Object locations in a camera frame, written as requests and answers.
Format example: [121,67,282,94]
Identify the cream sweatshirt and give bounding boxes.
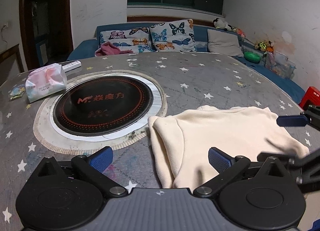
[148,106,309,190]

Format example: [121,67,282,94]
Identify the red plastic stool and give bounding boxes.
[299,86,320,110]

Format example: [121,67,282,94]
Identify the clear plastic storage box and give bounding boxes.
[265,51,296,79]

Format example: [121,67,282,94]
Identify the black round induction cooktop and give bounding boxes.
[33,70,168,155]

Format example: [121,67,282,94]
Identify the green bowl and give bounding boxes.
[244,52,263,63]

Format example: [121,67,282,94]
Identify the yellow orange plush toys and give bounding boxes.
[254,41,274,53]

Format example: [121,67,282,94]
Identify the pink tissue pack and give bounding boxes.
[25,63,67,103]

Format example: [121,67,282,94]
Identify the white remote control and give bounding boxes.
[62,61,81,72]

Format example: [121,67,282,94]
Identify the small colourful card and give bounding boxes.
[9,84,25,101]

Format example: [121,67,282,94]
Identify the grey plain cushion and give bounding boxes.
[207,29,244,57]

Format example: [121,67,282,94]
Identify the blue corner sofa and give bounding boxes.
[67,22,305,103]

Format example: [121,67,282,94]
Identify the pink cloth on sofa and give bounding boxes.
[95,42,133,57]

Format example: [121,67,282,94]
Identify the black white plush toy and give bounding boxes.
[213,18,236,32]

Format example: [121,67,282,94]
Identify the left butterfly pillow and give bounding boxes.
[99,27,153,53]

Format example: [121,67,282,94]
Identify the butterfly pillow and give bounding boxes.
[149,19,197,53]
[99,27,153,53]

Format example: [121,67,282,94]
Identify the right butterfly pillow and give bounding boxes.
[149,19,197,53]

